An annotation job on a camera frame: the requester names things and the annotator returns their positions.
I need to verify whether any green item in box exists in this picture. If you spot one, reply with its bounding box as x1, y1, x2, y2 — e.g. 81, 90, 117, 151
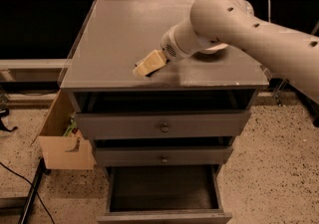
64, 113, 78, 137

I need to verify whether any cardboard box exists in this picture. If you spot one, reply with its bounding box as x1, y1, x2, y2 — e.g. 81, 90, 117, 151
37, 91, 96, 170

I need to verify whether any middle grey drawer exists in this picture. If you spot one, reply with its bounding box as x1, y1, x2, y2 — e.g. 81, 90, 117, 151
95, 146, 233, 167

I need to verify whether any black floor bar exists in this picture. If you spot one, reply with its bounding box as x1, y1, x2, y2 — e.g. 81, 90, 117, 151
18, 158, 50, 224

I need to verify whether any open bottom grey drawer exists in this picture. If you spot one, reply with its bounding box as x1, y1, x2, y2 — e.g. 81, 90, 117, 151
97, 165, 232, 224

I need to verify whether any top grey drawer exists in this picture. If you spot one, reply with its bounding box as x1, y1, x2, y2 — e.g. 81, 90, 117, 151
76, 111, 250, 139

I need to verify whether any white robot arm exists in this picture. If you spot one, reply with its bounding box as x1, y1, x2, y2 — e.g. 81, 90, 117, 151
133, 0, 319, 103

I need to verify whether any white paper bowl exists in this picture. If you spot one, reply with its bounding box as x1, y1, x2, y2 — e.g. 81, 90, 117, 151
199, 43, 228, 55

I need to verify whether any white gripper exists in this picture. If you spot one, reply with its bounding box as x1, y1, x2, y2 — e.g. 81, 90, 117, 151
133, 24, 192, 77

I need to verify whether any black floor cable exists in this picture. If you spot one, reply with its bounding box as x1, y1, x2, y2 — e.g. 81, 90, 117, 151
0, 161, 56, 224

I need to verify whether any blue rxbar blueberry wrapper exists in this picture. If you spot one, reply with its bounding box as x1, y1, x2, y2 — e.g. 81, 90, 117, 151
146, 71, 156, 78

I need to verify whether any grey drawer cabinet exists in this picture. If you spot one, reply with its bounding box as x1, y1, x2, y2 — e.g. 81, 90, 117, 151
59, 0, 270, 224

